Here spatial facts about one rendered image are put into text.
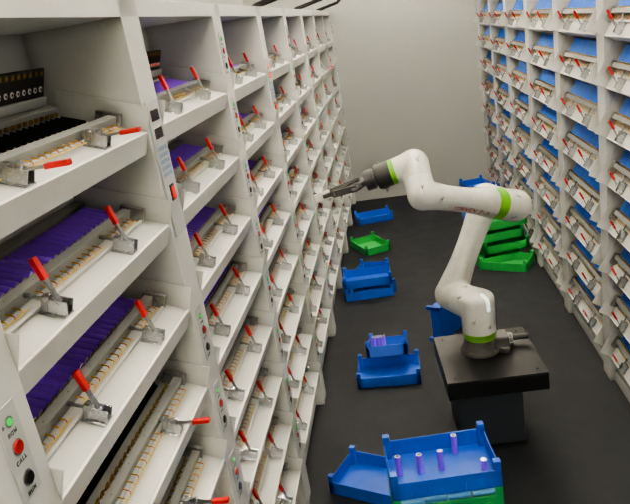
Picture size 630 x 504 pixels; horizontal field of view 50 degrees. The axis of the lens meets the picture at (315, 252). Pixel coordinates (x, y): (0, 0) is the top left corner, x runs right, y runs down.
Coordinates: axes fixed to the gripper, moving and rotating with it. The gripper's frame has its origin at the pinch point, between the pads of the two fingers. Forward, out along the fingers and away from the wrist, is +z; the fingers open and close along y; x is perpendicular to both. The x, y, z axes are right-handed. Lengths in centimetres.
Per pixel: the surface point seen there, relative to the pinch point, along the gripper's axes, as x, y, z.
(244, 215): 11.0, -40.0, 18.4
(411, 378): -105, 41, -1
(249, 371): -26, -70, 26
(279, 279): -25.5, 0.3, 27.8
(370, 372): -104, 55, 19
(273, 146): 19.7, 30.3, 17.0
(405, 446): -66, -67, -8
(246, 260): -3.0, -40.0, 23.7
